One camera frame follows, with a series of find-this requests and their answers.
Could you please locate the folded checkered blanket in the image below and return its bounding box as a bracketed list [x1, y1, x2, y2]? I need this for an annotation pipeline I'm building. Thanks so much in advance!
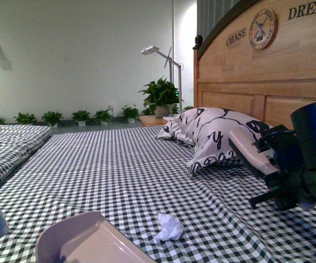
[0, 124, 52, 183]

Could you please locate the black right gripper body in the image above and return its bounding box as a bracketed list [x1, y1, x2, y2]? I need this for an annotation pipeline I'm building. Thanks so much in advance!
[249, 124, 316, 210]

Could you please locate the far wooden nightstand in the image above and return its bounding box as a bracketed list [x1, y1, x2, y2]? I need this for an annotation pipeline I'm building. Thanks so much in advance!
[139, 115, 167, 127]

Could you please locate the beige hand brush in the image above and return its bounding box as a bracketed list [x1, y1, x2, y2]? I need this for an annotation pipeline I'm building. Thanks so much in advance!
[229, 128, 279, 179]

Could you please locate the black white checkered bedsheet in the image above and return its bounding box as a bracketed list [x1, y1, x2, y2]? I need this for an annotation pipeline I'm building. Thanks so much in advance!
[0, 127, 316, 262]

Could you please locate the crumpled white tissue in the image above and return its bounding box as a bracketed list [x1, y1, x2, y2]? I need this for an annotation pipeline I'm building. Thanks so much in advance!
[154, 213, 183, 242]

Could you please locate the beige plastic dustpan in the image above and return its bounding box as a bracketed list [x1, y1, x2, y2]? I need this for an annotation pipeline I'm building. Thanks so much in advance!
[35, 211, 154, 262]

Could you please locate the round windmill emblem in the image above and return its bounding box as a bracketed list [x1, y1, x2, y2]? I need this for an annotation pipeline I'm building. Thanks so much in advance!
[249, 9, 278, 50]

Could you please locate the wooden bed headboard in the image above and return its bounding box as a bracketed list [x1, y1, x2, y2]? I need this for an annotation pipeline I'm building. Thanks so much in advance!
[194, 1, 316, 128]

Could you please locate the black white patterned pillow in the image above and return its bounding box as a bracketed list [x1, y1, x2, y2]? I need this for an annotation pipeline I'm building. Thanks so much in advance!
[156, 107, 272, 175]

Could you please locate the large potted green plant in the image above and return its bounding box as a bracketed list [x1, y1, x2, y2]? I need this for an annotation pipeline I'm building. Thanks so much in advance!
[139, 77, 183, 118]

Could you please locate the white floor lamp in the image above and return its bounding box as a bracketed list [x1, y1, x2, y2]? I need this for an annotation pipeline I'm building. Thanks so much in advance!
[140, 45, 182, 117]

